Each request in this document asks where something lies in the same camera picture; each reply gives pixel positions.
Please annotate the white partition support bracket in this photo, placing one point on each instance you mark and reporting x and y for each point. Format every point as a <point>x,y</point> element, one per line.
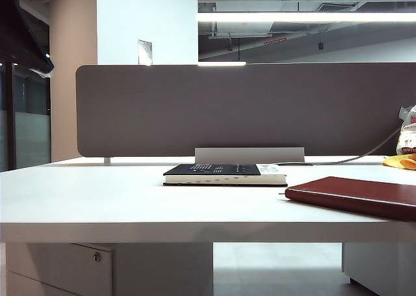
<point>107,160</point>

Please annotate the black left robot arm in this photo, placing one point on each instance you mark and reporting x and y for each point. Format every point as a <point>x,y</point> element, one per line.
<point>16,22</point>

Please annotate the yellow cloth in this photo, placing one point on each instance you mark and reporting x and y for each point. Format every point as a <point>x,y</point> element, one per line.
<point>397,161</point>

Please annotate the clear snack bag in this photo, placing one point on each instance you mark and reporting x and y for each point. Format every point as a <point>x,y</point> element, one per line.
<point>408,136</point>

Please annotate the black hardcover book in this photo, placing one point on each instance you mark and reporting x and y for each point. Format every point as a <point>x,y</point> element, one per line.
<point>209,179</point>

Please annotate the dark framed glass door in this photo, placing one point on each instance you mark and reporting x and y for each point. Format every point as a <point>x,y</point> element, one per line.
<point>13,114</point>

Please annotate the long ceiling light strip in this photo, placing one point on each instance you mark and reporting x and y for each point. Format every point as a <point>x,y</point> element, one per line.
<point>292,17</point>

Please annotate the ceiling air vent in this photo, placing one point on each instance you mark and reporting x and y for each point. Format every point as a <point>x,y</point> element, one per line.
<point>335,7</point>

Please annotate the short pendant light bar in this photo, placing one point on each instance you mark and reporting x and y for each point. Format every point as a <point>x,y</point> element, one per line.
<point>220,63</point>

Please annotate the red hardcover book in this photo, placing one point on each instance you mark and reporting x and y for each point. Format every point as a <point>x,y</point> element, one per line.
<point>357,195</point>

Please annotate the white drawer cabinet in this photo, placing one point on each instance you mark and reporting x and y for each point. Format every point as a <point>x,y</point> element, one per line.
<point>146,270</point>

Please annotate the white side cabinet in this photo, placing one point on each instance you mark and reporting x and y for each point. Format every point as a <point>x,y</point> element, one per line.
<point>383,266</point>

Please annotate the silver wall plate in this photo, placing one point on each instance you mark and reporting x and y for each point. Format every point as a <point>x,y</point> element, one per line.
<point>144,52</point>

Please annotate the red ceiling sign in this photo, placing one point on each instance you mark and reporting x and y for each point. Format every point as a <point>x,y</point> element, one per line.
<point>274,41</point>

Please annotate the gray desk partition screen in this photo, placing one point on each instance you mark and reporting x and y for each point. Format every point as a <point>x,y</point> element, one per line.
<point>227,110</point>

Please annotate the round drawer lock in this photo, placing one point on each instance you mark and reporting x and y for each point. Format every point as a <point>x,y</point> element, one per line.
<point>96,257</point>

